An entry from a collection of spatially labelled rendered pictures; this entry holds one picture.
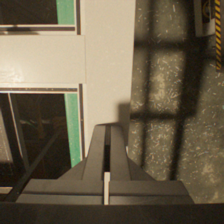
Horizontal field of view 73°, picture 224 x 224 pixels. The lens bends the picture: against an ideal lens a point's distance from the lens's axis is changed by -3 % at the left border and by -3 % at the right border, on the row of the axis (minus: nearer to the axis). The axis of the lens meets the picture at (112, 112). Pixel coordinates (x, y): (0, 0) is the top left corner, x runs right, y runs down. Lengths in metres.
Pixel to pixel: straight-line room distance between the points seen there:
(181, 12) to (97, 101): 1.10
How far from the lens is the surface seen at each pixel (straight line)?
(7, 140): 0.67
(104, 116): 0.16
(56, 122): 1.17
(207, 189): 1.77
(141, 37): 1.11
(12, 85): 0.24
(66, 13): 0.23
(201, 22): 1.11
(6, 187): 0.77
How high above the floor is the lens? 1.08
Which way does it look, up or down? 73 degrees down
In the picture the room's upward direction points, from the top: 178 degrees clockwise
